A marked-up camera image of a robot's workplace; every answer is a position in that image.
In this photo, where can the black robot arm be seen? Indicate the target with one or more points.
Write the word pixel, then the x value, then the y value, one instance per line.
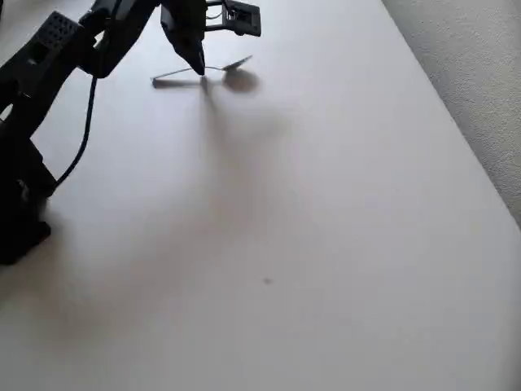
pixel 40 61

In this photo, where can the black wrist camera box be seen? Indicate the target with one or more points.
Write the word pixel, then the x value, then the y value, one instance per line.
pixel 248 20

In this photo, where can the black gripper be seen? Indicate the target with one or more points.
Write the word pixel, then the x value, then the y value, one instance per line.
pixel 184 36

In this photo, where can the silver metal spoon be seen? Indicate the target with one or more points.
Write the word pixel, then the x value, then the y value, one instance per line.
pixel 236 64

